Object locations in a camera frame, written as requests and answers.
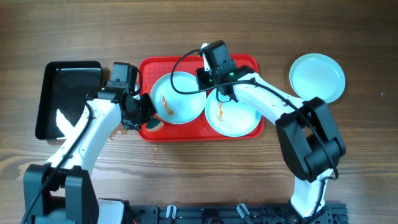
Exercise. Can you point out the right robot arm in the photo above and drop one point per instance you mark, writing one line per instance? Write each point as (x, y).
(310, 141)

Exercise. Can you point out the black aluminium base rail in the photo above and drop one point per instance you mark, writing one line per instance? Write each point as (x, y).
(331, 213)

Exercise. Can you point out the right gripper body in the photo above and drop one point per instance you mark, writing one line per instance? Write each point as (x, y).
(203, 78)

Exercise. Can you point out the black rectangular water basin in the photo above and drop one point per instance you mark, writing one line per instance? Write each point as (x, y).
(63, 96)

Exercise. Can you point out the green and orange sponge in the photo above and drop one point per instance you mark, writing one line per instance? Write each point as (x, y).
(154, 124)

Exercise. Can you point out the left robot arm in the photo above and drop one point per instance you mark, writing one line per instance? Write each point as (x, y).
(61, 190)

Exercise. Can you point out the white plate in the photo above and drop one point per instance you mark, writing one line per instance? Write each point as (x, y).
(230, 118)
(317, 75)
(173, 107)

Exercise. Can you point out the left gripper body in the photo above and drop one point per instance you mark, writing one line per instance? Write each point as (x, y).
(148, 109)

